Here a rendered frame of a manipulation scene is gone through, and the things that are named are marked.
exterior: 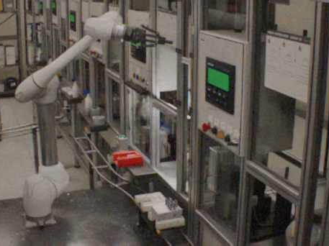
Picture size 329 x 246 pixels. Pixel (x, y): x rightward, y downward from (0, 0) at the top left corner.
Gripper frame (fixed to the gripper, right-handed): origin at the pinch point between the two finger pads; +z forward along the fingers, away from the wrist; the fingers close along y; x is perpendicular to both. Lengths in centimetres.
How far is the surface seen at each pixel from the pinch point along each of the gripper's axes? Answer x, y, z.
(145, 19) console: 49, 5, -21
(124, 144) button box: 61, -77, -21
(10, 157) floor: 280, -201, -192
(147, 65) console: 46, -22, -14
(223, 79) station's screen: -42, -5, 32
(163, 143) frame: 54, -68, 3
